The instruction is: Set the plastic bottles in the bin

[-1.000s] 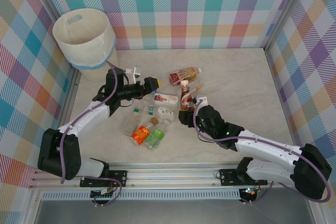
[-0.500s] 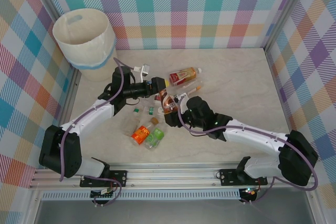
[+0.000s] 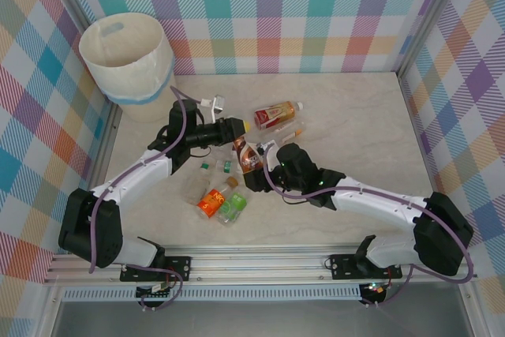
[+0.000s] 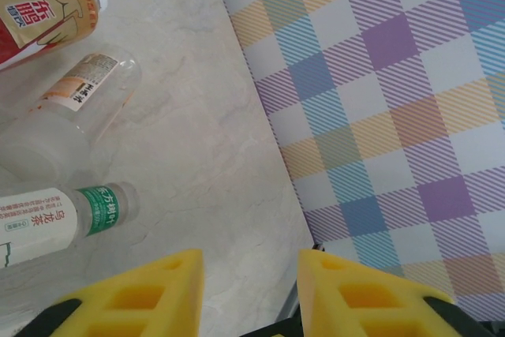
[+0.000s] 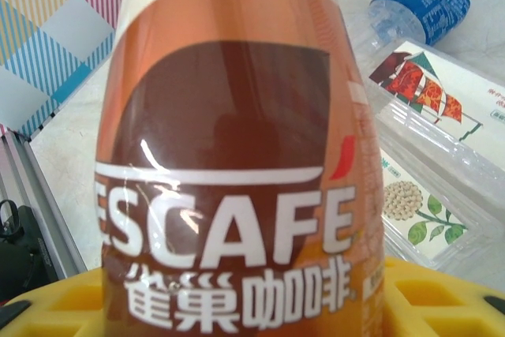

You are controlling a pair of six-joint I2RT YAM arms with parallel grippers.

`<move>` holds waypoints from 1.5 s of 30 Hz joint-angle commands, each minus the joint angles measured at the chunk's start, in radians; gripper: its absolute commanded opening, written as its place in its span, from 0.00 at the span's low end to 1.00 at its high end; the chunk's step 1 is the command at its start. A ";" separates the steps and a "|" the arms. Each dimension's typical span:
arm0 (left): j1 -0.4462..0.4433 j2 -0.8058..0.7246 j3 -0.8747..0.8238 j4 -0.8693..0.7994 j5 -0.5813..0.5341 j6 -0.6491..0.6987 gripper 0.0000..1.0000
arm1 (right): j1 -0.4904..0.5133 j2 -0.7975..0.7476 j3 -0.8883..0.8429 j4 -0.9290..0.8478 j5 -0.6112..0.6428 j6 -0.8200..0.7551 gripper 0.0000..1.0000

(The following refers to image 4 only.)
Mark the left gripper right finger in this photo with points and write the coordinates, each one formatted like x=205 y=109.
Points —
x=355 y=301

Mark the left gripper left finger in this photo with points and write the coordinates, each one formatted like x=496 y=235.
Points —
x=138 y=301

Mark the tea bottle red text label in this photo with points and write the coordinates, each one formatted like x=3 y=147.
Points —
x=51 y=222

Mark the clear bottle with orange label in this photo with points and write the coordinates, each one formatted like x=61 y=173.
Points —
x=79 y=88

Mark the red and gold drink bottle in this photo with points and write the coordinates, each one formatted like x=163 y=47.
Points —
x=39 y=17

